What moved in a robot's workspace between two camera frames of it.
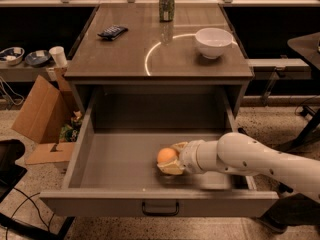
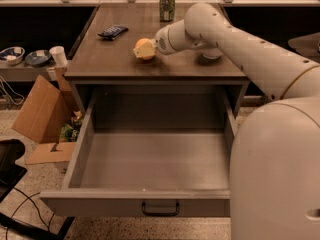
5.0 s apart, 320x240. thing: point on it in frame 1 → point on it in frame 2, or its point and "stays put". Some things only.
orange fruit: [166, 155] → [139, 43]
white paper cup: [58, 55] stays put
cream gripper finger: [172, 168] → [147, 49]
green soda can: [167, 4] stays put
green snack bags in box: [69, 131] stays put
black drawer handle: [161, 214] stays put
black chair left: [11, 173] stays put
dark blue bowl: [38, 58] stays put
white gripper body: [190, 156] → [162, 43]
